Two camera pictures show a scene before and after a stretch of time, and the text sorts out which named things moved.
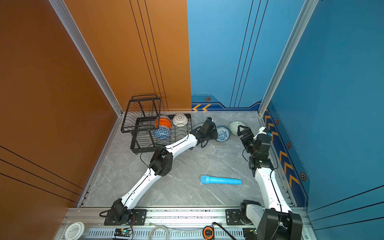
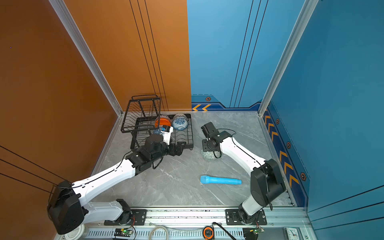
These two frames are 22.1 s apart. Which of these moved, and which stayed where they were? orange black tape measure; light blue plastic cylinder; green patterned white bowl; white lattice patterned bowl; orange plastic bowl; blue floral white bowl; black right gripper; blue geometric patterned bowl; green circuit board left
Moved: green patterned white bowl; black right gripper; blue floral white bowl
Stayed: blue geometric patterned bowl; orange black tape measure; white lattice patterned bowl; green circuit board left; light blue plastic cylinder; orange plastic bowl
